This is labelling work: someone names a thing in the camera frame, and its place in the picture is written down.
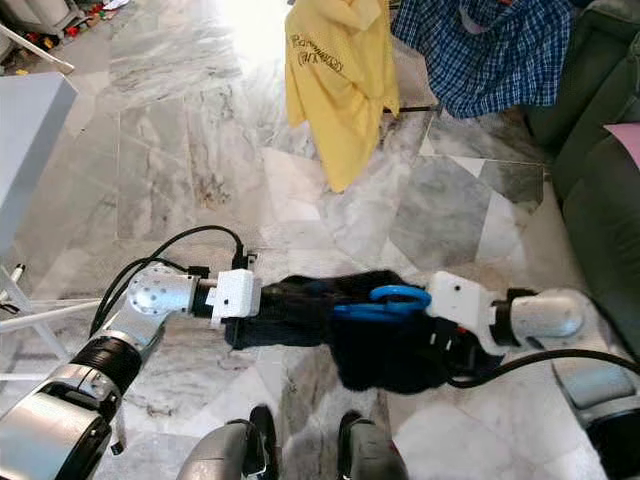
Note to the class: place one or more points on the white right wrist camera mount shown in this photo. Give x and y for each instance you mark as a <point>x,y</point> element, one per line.
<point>460,298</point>

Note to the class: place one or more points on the silver right robot leg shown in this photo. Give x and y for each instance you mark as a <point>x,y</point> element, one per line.
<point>375,455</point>

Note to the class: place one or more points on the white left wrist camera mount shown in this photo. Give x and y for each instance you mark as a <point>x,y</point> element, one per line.
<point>235,295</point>

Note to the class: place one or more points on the blue plaid shirt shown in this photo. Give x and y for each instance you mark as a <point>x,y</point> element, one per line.
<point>490,60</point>

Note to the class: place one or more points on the dark metal clothes rack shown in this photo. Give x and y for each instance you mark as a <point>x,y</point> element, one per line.
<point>412,107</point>

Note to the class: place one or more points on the dark green sofa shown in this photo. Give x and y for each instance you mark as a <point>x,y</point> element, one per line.
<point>600,180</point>

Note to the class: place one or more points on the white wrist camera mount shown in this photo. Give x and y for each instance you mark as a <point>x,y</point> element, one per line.
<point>460,298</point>
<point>235,295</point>

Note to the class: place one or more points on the beige plastic chair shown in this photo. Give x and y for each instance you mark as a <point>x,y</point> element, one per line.
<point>35,48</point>

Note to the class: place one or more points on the silver left robot leg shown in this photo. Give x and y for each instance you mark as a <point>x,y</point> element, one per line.
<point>220,450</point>

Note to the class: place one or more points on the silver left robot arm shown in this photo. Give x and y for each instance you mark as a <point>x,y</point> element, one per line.
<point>140,320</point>

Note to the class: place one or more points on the pink cloth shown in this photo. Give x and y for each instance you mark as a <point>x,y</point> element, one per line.
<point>628,145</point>

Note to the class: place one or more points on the grey storage cart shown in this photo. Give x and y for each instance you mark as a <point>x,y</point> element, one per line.
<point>30,15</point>

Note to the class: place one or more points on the blue plastic hanger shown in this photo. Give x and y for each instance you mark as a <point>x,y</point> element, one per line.
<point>400,297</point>

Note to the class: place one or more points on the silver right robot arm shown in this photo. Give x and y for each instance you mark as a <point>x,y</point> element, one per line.
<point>550,315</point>

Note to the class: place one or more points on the yellow shirt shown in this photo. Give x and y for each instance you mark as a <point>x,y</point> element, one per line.
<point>340,90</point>

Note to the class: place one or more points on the navy knit sweater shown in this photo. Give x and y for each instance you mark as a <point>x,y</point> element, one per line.
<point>380,350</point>

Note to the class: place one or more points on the silver robot leg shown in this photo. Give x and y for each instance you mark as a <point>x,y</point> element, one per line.
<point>375,455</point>
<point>220,450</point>

